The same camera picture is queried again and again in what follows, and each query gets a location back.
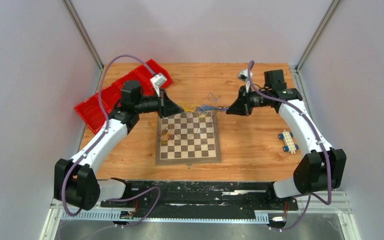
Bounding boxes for aluminium frame post left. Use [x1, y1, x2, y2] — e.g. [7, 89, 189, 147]
[61, 0, 104, 71]

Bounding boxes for aluminium frame post right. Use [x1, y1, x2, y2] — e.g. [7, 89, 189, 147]
[296, 0, 342, 71]

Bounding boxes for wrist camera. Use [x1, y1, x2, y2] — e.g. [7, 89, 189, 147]
[150, 73, 168, 97]
[237, 69, 248, 82]

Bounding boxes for aluminium frame post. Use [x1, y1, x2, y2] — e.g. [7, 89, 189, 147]
[61, 0, 104, 71]
[296, 0, 342, 71]

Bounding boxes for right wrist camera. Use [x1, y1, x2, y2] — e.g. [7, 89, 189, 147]
[237, 69, 248, 82]

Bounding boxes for red compartment bin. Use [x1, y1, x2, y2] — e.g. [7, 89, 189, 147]
[74, 59, 173, 134]

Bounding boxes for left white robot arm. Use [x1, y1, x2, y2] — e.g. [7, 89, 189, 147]
[54, 80, 184, 217]

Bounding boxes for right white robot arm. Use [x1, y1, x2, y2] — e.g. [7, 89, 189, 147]
[226, 69, 347, 209]

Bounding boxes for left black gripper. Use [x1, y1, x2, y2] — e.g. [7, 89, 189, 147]
[133, 88, 183, 119]

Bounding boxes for white blue toy car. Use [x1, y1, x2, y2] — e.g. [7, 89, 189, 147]
[278, 130, 299, 154]

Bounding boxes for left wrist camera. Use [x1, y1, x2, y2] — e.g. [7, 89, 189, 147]
[150, 73, 168, 97]

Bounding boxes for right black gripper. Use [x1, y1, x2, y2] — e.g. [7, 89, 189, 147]
[227, 84, 272, 117]

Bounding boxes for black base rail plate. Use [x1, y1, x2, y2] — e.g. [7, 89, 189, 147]
[99, 180, 299, 220]

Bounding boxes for black cable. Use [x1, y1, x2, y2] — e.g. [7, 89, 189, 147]
[158, 114, 213, 143]

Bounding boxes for yellow cable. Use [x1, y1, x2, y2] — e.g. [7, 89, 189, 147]
[148, 104, 201, 145]

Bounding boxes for wooden chessboard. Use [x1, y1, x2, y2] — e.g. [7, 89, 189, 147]
[155, 110, 222, 166]

